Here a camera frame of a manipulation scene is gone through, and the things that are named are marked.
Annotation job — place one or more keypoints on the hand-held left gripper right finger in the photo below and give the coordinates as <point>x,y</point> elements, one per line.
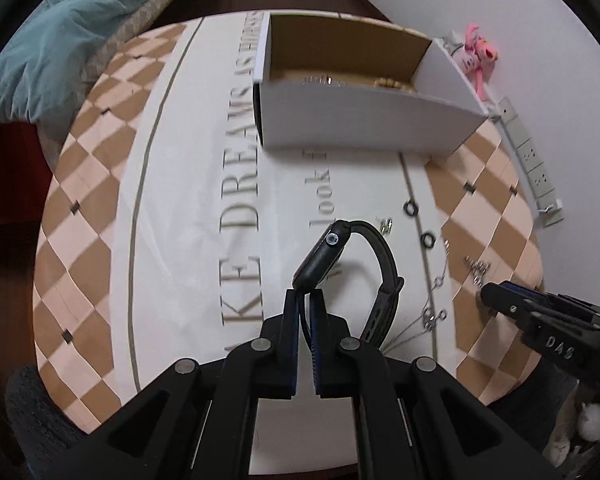
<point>318,345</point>

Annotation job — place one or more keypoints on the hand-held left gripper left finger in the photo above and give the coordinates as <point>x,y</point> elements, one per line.
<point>292,345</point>

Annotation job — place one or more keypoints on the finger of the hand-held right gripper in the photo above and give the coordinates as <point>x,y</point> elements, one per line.
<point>565,305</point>
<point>502,302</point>

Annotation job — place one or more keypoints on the silver earrings cluster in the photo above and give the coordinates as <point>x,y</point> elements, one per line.
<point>476,267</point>

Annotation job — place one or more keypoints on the black smartwatch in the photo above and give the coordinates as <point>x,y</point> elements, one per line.
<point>320,257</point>

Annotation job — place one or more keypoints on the white cardboard box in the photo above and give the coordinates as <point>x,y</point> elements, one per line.
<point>360,117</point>

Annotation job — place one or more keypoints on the white furry object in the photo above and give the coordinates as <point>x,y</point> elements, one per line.
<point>587,422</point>

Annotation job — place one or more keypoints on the grey power strip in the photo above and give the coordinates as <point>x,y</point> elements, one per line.
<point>532,160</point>

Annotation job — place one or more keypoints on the printed checkered tablecloth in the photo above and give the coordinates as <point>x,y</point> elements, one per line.
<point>180,200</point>

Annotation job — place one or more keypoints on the pink plush toy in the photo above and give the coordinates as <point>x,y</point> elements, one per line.
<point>477,55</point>

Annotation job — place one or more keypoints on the dark grey cushion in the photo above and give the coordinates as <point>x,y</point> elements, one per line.
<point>40,420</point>

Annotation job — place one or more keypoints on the red cloth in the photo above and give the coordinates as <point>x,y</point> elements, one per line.
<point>15,170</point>

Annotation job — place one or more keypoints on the teal blanket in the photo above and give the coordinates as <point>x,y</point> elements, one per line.
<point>65,35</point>

